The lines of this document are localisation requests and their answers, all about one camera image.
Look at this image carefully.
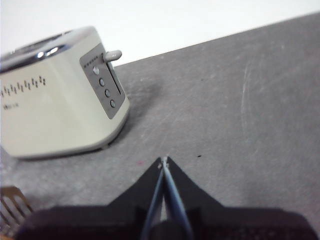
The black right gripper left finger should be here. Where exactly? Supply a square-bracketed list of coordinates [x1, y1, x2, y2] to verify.
[106, 156, 165, 209]

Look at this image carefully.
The metal toast rack blue band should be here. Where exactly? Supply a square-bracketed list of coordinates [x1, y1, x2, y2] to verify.
[0, 186, 35, 237]

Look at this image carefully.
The grey toaster lever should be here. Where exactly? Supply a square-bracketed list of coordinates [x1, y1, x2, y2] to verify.
[102, 49, 123, 62]

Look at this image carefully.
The cream and steel toaster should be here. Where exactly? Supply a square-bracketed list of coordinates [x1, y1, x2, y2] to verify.
[0, 26, 131, 160]

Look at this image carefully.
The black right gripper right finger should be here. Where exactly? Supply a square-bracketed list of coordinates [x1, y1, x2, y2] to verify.
[163, 156, 222, 209]

